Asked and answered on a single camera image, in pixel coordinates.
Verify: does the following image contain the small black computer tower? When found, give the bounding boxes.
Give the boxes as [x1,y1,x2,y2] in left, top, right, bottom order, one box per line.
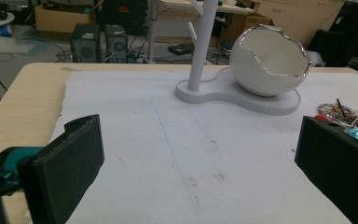
[104,24,129,63]

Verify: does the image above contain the clear plastic sheet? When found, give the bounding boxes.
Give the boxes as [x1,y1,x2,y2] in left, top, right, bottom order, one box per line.
[0,33,35,54]

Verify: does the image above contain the large black computer tower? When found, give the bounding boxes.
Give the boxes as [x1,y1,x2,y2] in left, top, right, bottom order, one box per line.
[70,22,103,63]

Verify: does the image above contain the open cardboard box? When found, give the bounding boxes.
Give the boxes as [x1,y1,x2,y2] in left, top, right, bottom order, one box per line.
[34,2,104,34]

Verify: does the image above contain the white foam mat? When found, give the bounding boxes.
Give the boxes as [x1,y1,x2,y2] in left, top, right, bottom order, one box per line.
[27,69,358,224]

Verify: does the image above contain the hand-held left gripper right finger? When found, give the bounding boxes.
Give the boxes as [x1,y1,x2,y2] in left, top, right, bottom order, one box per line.
[294,115,358,224]

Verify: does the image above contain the beige cabinet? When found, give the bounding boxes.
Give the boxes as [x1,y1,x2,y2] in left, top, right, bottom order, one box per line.
[255,0,345,49]

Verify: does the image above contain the flat black device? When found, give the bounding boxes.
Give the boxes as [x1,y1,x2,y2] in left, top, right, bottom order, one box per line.
[167,42,196,57]

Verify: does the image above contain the black metal frame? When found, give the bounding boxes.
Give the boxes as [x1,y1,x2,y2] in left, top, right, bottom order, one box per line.
[307,0,358,68]

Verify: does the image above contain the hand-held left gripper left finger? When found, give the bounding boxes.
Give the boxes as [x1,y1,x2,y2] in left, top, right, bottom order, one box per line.
[16,113,105,224]

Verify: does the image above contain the white eggshell bowl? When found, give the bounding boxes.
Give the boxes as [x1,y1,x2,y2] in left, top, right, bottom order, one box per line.
[228,24,313,98]

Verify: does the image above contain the white desk frame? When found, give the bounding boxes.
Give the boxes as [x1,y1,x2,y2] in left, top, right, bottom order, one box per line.
[146,0,255,64]

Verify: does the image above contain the white jewelry stand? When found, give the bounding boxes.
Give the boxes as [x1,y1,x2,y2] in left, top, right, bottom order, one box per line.
[174,0,301,117]

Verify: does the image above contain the small colourful toy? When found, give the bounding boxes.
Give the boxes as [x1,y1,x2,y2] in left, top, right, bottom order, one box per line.
[317,98,358,144]

